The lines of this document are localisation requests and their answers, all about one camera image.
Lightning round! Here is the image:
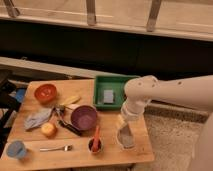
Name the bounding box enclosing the black chair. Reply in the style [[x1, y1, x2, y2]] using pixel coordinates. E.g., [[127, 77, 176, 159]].
[[0, 69, 21, 156]]

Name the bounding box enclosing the red bowl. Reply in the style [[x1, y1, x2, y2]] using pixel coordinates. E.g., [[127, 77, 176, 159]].
[[34, 84, 57, 104]]

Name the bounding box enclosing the wooden table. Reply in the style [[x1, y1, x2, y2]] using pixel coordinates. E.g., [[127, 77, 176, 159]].
[[0, 81, 154, 171]]

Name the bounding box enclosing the purple bowl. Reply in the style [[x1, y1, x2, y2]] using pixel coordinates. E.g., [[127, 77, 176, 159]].
[[71, 105, 97, 131]]

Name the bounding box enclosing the black handled tool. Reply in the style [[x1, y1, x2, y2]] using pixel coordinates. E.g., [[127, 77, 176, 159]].
[[55, 106, 82, 136]]

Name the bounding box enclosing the grey sponge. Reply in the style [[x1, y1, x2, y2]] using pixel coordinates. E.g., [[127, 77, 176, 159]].
[[103, 90, 114, 104]]

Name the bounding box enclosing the blue cup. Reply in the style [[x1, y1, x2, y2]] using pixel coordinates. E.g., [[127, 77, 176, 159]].
[[6, 140, 27, 159]]

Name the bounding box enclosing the yellow banana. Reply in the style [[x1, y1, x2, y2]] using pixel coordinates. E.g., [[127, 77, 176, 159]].
[[60, 95, 81, 106]]

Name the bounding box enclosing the grey cloth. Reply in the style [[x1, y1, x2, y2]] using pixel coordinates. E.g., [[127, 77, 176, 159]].
[[24, 108, 52, 131]]

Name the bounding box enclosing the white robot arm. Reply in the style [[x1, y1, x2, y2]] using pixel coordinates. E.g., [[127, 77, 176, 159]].
[[118, 75, 213, 130]]

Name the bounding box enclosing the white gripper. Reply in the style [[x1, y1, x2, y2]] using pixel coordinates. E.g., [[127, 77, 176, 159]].
[[116, 99, 147, 129]]

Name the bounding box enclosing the orange carrot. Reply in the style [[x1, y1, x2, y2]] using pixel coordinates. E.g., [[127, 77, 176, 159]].
[[91, 125, 100, 152]]

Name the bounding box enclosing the silver fork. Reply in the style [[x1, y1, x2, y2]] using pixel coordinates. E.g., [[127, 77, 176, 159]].
[[39, 145, 73, 152]]

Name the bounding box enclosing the green plastic tray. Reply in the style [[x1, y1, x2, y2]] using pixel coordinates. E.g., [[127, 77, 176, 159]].
[[93, 75, 135, 110]]

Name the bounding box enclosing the orange apple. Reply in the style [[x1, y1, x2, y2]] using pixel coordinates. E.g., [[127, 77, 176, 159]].
[[41, 122, 57, 137]]

